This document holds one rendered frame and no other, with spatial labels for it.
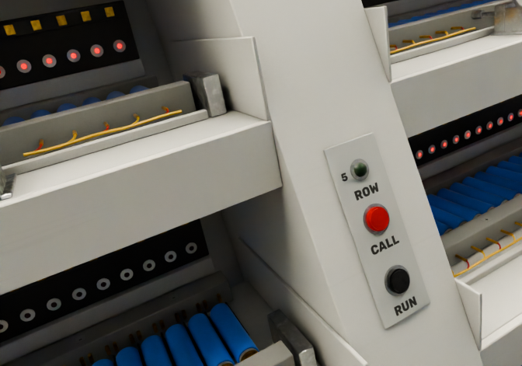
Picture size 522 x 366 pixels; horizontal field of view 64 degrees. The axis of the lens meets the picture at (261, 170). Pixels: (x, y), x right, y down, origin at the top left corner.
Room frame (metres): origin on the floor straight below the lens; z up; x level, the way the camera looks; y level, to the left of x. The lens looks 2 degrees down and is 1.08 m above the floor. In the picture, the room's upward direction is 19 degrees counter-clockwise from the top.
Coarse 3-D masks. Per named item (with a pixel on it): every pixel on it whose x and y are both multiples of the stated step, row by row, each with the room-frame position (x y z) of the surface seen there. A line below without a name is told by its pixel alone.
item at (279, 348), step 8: (280, 344) 0.30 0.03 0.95; (264, 352) 0.30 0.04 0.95; (272, 352) 0.29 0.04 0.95; (280, 352) 0.29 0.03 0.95; (288, 352) 0.29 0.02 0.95; (248, 360) 0.29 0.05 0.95; (256, 360) 0.29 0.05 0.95; (264, 360) 0.29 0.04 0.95; (272, 360) 0.29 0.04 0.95; (280, 360) 0.29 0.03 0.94; (288, 360) 0.29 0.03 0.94
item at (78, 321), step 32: (256, 256) 0.37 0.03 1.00; (128, 288) 0.38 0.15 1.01; (160, 288) 0.38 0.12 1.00; (256, 288) 0.40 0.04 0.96; (288, 288) 0.32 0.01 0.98; (64, 320) 0.35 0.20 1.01; (96, 320) 0.36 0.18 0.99; (256, 320) 0.36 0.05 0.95; (288, 320) 0.32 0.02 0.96; (320, 320) 0.28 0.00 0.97; (0, 352) 0.33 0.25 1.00; (320, 352) 0.30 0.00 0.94; (352, 352) 0.25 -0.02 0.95
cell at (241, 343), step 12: (216, 312) 0.35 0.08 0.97; (228, 312) 0.35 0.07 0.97; (216, 324) 0.35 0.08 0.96; (228, 324) 0.34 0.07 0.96; (240, 324) 0.34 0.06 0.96; (228, 336) 0.33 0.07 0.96; (240, 336) 0.32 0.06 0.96; (240, 348) 0.31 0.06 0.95; (252, 348) 0.31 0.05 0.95; (240, 360) 0.31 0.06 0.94
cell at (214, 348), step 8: (192, 320) 0.35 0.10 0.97; (200, 320) 0.35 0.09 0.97; (208, 320) 0.35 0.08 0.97; (192, 328) 0.34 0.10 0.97; (200, 328) 0.34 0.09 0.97; (208, 328) 0.34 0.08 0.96; (200, 336) 0.33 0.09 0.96; (208, 336) 0.33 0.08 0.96; (216, 336) 0.33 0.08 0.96; (200, 344) 0.32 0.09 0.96; (208, 344) 0.32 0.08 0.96; (216, 344) 0.32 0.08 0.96; (200, 352) 0.32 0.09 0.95; (208, 352) 0.31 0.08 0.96; (216, 352) 0.31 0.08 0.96; (224, 352) 0.31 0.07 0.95; (208, 360) 0.31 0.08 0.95; (216, 360) 0.30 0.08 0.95; (224, 360) 0.30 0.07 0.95; (232, 360) 0.31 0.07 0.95
